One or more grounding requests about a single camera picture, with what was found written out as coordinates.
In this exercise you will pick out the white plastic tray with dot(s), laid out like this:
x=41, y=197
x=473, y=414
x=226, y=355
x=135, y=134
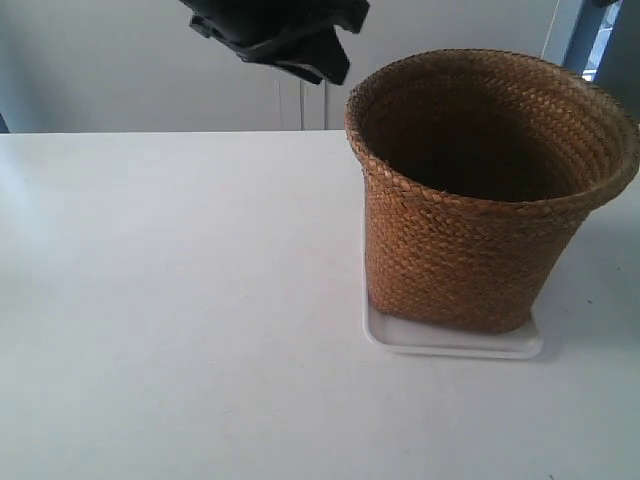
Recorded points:
x=406, y=337

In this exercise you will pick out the dark window frame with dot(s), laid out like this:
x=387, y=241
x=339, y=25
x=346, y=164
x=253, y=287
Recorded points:
x=604, y=49

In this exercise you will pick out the woven brown wicker basket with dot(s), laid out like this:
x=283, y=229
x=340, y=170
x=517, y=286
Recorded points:
x=479, y=167

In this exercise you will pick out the white cabinet doors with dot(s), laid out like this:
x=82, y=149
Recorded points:
x=123, y=66

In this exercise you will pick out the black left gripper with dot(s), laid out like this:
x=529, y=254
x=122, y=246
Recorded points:
x=295, y=37

